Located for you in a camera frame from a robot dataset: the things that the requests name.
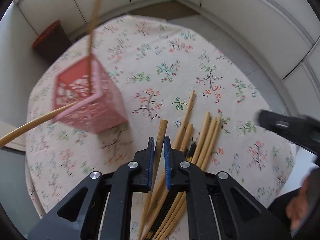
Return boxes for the black chopstick gold band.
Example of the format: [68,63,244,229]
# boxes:
[185,141,197,161]

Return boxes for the white kitchen cabinets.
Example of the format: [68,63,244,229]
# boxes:
[15,0,320,111]

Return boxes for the person's right hand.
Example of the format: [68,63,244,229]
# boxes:
[286,178,309,230]

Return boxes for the bamboo chopstick pile left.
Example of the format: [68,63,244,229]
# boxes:
[142,112,210,239]

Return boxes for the bamboo chopstick pile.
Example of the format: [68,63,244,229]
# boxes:
[142,112,210,239]
[153,114,222,239]
[158,117,217,230]

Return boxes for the bamboo chopstick on table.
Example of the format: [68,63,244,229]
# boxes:
[174,90,195,150]

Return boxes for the short bamboo chopstick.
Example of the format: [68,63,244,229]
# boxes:
[142,123,193,229]

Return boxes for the bamboo chopstick pile right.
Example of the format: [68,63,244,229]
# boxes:
[153,114,222,239]

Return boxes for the bamboo chopstick pile middle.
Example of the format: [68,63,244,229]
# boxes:
[158,117,217,230]

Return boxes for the pink plastic lattice basket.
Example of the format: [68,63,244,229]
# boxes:
[52,55,127,134]

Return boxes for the floral tablecloth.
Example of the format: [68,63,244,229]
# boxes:
[25,16,295,216]

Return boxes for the brown bin red liner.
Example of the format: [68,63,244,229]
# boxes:
[31,20,72,64]

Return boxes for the brown floor mat right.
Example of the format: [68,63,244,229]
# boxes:
[128,1,199,21]

